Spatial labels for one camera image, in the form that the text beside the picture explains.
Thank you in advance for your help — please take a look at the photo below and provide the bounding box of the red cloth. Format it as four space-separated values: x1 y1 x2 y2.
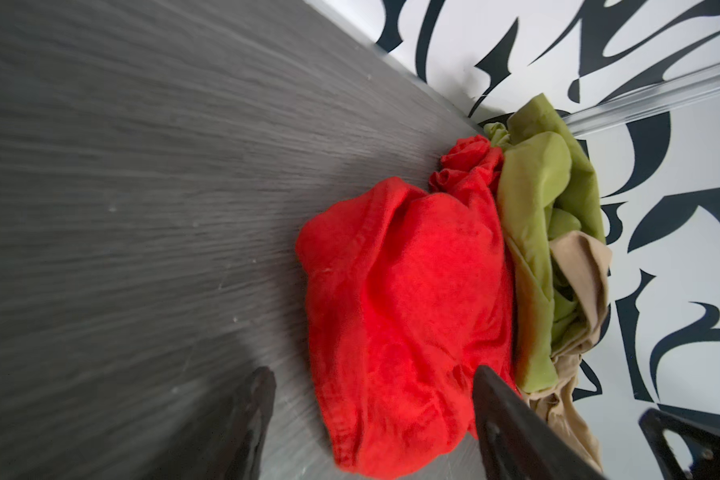
295 136 514 479

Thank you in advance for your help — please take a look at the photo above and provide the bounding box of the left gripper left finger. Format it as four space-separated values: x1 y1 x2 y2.
149 367 276 479

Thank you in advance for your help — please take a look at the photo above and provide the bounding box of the green cloth with print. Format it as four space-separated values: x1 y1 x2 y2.
485 94 605 394

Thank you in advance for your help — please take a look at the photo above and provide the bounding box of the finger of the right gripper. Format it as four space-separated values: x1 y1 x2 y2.
638 408 720 479

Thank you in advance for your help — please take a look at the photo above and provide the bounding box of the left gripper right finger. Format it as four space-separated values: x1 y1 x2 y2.
473 366 603 480

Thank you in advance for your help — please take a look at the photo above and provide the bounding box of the beige tan cloth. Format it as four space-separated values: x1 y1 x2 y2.
526 231 612 473

